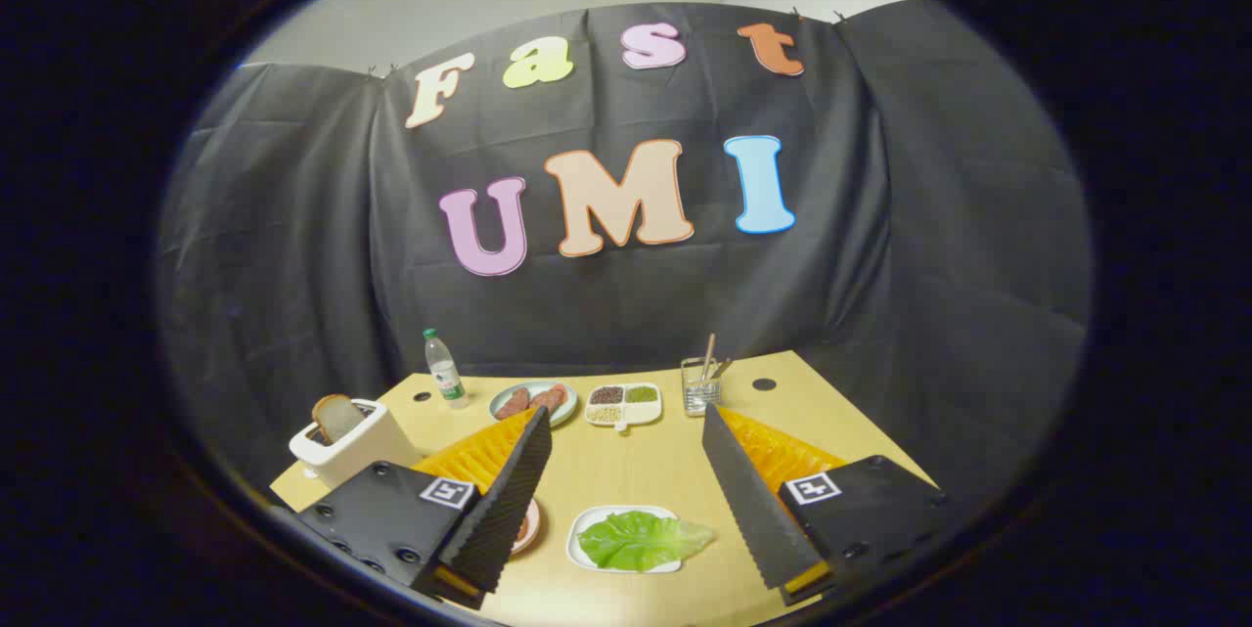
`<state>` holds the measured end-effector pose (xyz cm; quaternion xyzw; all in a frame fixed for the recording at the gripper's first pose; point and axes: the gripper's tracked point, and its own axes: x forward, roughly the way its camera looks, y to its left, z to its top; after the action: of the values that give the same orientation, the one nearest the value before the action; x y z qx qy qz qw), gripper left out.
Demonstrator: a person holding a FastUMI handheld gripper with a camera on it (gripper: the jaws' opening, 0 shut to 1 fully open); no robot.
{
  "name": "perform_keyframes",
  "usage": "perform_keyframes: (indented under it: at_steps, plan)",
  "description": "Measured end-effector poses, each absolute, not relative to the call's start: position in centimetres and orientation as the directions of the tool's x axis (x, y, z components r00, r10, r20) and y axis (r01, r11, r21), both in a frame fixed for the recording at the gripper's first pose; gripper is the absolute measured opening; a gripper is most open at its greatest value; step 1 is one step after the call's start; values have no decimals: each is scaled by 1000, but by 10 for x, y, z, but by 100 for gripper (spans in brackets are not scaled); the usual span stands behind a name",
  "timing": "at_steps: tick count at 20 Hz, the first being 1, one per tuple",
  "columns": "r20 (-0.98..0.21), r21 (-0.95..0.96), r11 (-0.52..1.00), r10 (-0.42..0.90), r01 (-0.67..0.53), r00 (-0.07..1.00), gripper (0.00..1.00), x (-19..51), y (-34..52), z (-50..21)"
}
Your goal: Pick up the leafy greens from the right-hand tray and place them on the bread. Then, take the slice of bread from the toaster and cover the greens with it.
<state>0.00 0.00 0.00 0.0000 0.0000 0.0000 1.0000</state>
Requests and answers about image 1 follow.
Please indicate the black backdrop cloth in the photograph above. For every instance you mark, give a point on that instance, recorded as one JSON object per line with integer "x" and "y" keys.
{"x": 293, "y": 265}

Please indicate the white toaster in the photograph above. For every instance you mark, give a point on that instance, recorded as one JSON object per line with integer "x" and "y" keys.
{"x": 357, "y": 451}

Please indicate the thin wooden stick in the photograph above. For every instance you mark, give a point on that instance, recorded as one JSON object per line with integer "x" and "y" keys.
{"x": 707, "y": 355}

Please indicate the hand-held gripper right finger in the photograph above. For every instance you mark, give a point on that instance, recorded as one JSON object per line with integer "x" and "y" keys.
{"x": 748, "y": 500}

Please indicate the pink round plate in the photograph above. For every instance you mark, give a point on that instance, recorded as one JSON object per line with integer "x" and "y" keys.
{"x": 528, "y": 529}

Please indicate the clear glass utensil holder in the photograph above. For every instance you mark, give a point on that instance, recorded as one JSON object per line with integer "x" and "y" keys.
{"x": 700, "y": 392}

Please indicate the white square plate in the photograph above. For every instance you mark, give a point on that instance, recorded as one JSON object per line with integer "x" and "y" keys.
{"x": 587, "y": 529}

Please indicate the pale green plate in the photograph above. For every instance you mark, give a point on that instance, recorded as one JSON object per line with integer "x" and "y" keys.
{"x": 567, "y": 409}

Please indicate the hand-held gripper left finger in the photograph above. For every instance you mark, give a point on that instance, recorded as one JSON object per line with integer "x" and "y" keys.
{"x": 514, "y": 500}

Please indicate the white divided grain dish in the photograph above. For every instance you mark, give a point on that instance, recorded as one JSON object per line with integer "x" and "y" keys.
{"x": 624, "y": 405}

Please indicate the green lettuce leaf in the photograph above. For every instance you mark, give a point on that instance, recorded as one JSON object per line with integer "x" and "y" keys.
{"x": 641, "y": 539}

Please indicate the short dark utensil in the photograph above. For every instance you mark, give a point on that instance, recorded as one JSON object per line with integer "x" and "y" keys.
{"x": 723, "y": 368}

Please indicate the clear plastic water bottle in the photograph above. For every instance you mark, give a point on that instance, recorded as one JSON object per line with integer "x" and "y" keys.
{"x": 446, "y": 375}

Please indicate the brown bread slice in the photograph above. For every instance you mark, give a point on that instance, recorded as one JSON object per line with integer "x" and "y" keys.
{"x": 339, "y": 417}

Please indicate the brown meat piece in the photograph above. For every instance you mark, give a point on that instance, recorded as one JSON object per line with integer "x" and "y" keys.
{"x": 548, "y": 399}
{"x": 512, "y": 403}

